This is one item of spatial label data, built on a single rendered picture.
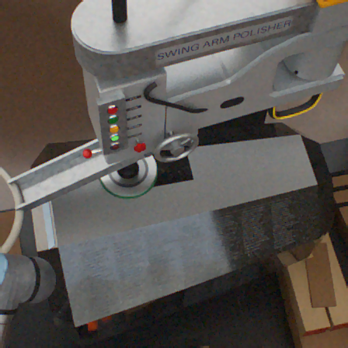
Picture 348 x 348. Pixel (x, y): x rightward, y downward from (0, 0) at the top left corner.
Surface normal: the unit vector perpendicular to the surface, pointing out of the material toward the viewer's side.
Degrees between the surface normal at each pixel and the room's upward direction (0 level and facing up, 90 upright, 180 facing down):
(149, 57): 90
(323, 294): 0
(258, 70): 90
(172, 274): 45
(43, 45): 0
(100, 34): 0
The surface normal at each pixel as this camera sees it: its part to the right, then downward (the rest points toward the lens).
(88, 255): 0.21, 0.27
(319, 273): 0.04, -0.47
